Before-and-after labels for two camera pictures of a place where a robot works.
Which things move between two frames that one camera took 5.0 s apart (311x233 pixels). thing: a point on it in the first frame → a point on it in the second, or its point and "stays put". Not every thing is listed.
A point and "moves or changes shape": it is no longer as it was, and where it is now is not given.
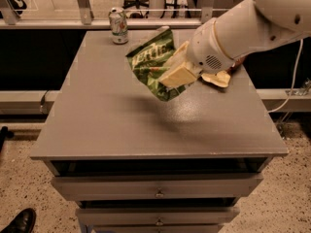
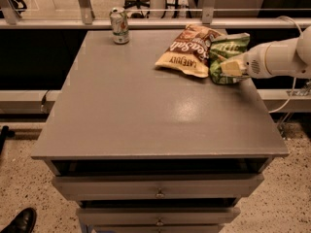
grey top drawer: (156, 186) stays put
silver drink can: (119, 24) stays put
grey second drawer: (162, 216) stays put
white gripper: (204, 50) → (254, 63)
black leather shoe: (22, 222) stays put
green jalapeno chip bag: (147, 62) moves or changes shape
